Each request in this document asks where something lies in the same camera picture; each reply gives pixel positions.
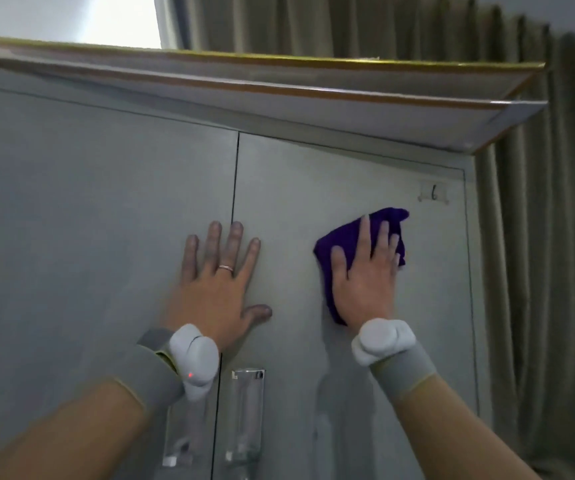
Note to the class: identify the bright window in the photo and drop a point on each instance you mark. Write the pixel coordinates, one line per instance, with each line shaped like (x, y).
(127, 19)

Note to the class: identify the person's right hand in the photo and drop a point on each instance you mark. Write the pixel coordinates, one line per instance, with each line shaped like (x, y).
(367, 289)

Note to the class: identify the grey metal cabinet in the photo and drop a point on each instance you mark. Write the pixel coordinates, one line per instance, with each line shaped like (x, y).
(92, 219)

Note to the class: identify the olive curtain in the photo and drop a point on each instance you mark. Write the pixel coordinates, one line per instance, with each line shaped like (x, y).
(542, 244)

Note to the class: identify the grey right wristband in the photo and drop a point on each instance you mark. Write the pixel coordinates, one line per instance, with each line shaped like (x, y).
(405, 372)

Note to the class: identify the grey wristband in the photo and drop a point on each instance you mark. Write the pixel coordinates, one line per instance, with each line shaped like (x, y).
(405, 372)
(150, 374)

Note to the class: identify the gold framed board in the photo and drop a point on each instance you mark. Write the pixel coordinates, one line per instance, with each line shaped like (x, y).
(367, 77)

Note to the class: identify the grey left wristband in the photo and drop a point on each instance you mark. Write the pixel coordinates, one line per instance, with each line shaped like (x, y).
(150, 374)

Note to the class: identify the white right wrist tracker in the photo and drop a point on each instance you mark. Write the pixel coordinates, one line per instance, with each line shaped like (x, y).
(382, 339)

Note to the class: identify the purple cleaning cloth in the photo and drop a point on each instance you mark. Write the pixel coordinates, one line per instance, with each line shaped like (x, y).
(342, 234)

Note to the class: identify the person's left hand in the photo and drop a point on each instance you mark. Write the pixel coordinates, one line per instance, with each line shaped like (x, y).
(215, 299)

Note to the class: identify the white left wrist tracker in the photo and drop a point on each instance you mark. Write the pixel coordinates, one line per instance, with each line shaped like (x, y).
(195, 359)

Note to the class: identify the person's left forearm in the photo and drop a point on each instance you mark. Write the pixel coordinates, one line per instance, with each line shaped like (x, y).
(57, 434)

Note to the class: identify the white wrist tracker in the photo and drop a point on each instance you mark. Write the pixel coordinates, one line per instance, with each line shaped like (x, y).
(382, 339)
(195, 359)

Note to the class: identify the brown framed board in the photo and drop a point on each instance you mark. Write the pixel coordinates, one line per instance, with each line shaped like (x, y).
(417, 122)

